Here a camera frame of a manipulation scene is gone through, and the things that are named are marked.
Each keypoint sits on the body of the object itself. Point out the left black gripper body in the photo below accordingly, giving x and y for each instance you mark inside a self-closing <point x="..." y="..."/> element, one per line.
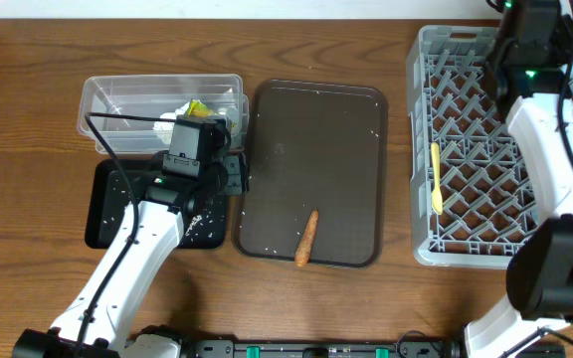
<point x="237" y="173"/>

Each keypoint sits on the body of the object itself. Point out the yellow snack wrapper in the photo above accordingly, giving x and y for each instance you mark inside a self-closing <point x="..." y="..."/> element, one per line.
<point x="197" y="108"/>

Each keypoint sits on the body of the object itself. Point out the white tissue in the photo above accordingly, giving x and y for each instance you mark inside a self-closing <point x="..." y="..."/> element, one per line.
<point x="167" y="122"/>

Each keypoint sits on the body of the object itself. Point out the orange carrot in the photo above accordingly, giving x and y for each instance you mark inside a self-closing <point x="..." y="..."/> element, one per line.
<point x="305" y="245"/>

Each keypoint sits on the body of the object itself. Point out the yellow plastic spoon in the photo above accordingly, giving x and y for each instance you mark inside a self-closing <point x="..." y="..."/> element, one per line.
<point x="436" y="195"/>

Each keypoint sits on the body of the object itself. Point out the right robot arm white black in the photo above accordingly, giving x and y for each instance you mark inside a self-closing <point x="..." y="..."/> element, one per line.
<point x="536" y="106"/>

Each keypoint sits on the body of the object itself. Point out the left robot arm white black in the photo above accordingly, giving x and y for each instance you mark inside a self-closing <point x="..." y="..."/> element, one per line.
<point x="97" y="323"/>

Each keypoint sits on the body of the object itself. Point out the clear plastic waste bin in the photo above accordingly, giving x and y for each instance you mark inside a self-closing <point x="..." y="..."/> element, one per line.
<point x="155" y="96"/>

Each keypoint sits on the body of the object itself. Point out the grey dishwasher rack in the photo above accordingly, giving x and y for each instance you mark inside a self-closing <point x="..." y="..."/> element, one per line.
<point x="488" y="203"/>

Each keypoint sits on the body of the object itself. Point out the pile of white rice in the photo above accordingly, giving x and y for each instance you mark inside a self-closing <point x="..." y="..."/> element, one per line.
<point x="194" y="226"/>

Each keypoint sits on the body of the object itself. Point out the dark brown serving tray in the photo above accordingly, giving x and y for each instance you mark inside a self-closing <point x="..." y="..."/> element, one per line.
<point x="315" y="147"/>

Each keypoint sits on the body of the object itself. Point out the black tray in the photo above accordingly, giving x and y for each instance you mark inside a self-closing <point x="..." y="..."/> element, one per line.
<point x="110" y="197"/>

